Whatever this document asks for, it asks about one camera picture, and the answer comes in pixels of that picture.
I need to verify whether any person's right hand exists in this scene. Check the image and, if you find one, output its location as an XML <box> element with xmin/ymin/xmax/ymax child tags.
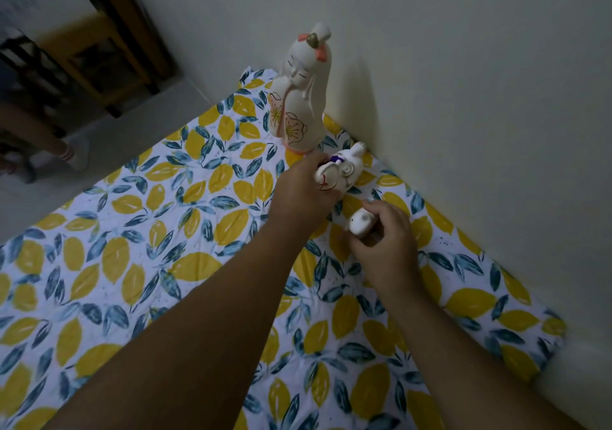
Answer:
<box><xmin>343</xmin><ymin>199</ymin><xmax>423</xmax><ymax>298</ymax></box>

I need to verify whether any person's left hand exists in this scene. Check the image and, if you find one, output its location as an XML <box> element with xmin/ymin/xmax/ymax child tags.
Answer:
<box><xmin>268</xmin><ymin>150</ymin><xmax>346</xmax><ymax>240</ymax></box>

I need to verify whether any small white ceramic figurine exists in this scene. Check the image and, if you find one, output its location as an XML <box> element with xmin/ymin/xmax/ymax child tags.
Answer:
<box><xmin>348</xmin><ymin>207</ymin><xmax>378</xmax><ymax>239</ymax></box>

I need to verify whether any medium white ceramic doll figurine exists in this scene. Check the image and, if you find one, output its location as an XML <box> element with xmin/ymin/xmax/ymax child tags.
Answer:
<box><xmin>314</xmin><ymin>142</ymin><xmax>368</xmax><ymax>194</ymax></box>

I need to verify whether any person's left forearm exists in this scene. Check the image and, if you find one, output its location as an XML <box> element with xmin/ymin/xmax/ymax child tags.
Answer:
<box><xmin>42</xmin><ymin>226</ymin><xmax>320</xmax><ymax>430</ymax></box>

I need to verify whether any person's right forearm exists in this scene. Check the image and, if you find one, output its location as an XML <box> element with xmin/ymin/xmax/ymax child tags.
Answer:
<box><xmin>382</xmin><ymin>279</ymin><xmax>586</xmax><ymax>430</ymax></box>

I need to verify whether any tall white ceramic doll figurine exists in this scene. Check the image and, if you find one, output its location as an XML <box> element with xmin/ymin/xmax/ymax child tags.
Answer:
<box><xmin>267</xmin><ymin>22</ymin><xmax>332</xmax><ymax>154</ymax></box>

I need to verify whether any yellow blue leaf print cloth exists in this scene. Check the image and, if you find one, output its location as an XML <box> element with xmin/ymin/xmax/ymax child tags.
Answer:
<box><xmin>0</xmin><ymin>67</ymin><xmax>568</xmax><ymax>430</ymax></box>

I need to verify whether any white shoe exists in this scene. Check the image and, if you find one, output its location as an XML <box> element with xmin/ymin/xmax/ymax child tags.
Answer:
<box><xmin>66</xmin><ymin>135</ymin><xmax>91</xmax><ymax>172</ymax></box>

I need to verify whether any yellow wooden stool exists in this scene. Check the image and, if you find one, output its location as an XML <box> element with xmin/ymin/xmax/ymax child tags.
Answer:
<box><xmin>34</xmin><ymin>10</ymin><xmax>155</xmax><ymax>119</ymax></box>

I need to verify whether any grey shoe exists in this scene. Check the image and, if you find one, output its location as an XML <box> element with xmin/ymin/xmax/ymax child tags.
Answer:
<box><xmin>0</xmin><ymin>156</ymin><xmax>38</xmax><ymax>185</ymax></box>

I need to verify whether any black metal rack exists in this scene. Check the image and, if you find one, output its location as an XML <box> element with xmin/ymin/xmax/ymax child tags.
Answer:
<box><xmin>0</xmin><ymin>33</ymin><xmax>70</xmax><ymax>141</ymax></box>

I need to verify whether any brown wooden door frame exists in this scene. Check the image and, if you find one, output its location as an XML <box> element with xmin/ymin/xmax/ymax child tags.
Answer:
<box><xmin>67</xmin><ymin>0</ymin><xmax>179</xmax><ymax>81</ymax></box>

